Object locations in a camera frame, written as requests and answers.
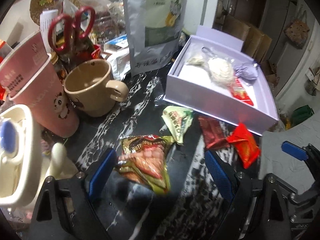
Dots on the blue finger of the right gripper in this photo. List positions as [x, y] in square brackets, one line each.
[293, 150]

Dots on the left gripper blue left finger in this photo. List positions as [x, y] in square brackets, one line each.
[99, 172]

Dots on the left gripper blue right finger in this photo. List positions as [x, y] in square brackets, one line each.
[222, 173]

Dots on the bright red candy packet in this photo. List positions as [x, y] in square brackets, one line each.
[244, 142]

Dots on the dark red candy packet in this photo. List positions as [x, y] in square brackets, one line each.
[213, 135]

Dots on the green gold snack packet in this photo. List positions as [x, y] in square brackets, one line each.
[143, 161]

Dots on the light green snack packet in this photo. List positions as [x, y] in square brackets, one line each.
[178, 120]

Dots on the red white snack packet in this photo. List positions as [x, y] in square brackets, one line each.
[237, 91]

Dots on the lavender drawstring pouch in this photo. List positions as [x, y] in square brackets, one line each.
[247, 71]

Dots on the clear bag with white coil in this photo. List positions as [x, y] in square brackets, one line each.
[220, 69]

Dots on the clear zip bag with powder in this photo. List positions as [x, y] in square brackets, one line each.
[198, 59]

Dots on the green shopping bag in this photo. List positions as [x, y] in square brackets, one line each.
[301, 114]

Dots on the white rabbit ceramic teapot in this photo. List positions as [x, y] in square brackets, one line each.
[24, 170]

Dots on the beige ceramic mug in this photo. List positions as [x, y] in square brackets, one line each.
[92, 88]

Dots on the lavender open gift box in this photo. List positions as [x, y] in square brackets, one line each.
[191, 86]

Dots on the brown cardboard sheets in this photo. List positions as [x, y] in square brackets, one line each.
[256, 43]

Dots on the hanging brown patterned bag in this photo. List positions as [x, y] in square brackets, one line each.
[298, 29]

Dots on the pink panda paper cup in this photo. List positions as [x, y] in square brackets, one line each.
[30, 79]

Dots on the dark brown door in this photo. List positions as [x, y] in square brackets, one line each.
[250, 11]

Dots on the silver pear jasmine tea pouch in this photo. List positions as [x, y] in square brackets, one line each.
[153, 29]

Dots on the red handled scissors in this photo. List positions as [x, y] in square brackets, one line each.
[72, 33]

